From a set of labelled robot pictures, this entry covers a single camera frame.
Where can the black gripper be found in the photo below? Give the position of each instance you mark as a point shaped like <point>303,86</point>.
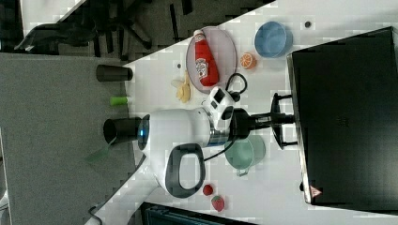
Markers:
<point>242,124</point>

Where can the black toaster oven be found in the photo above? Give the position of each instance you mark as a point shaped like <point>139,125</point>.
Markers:
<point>345,102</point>

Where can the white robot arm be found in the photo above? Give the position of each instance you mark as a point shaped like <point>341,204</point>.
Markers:
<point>167,136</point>

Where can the toy orange half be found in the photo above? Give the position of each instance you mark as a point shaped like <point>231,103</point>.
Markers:
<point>247,61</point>

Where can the red ketchup bottle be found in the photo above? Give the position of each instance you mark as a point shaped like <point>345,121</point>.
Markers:
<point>205,64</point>

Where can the peeled toy banana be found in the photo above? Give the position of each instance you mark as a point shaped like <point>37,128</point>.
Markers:
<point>183,89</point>

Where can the blue cup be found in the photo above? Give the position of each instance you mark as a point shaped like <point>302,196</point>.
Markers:
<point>273,40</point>

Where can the dark red toy strawberry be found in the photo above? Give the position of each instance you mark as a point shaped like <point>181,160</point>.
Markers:
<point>208,190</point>

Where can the grey round plate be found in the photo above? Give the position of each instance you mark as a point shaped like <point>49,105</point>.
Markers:
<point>224,53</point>

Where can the pink toy strawberry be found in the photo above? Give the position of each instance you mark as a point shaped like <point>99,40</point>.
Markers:
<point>218,203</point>

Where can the green lime fruit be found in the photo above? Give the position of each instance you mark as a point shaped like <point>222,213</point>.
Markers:
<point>115,101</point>

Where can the black cylinder cup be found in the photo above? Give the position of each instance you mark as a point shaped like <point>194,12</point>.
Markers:
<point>106,73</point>

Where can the black office chair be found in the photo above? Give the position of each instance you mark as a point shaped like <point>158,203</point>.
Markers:
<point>76,23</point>

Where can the green mug with handle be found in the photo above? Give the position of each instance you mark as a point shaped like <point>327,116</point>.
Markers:
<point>244,154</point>

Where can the blue metal frame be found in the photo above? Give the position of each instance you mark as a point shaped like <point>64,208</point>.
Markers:
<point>156,214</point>

